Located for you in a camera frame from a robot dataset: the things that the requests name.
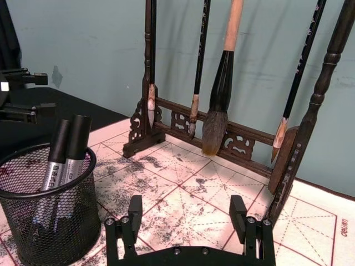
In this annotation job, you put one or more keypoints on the dark carved wooden brush rack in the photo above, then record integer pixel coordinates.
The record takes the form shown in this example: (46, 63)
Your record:
(288, 169)

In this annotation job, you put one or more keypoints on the black table cloth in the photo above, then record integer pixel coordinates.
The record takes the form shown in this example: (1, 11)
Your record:
(69, 108)

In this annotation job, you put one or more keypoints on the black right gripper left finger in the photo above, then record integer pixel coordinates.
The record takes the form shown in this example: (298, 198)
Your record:
(122, 238)

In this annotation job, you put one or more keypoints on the thin brush with white tip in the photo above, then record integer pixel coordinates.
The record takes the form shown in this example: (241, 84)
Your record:
(151, 105)

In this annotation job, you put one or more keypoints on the black hanging drape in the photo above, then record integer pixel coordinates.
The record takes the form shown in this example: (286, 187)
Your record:
(9, 33)

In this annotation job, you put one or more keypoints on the silver marker with black cap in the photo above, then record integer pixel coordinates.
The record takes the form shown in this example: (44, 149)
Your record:
(56, 149)
(76, 138)

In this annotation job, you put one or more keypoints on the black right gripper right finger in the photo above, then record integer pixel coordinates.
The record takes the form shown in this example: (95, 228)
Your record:
(256, 238)

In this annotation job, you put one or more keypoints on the white calligraphy mat, red grid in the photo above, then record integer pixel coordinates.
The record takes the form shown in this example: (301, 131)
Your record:
(194, 194)

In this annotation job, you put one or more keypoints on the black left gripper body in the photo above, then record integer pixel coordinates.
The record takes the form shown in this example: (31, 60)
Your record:
(4, 97)

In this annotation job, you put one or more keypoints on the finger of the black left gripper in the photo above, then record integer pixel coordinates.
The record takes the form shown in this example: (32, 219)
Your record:
(25, 79)
(25, 112)

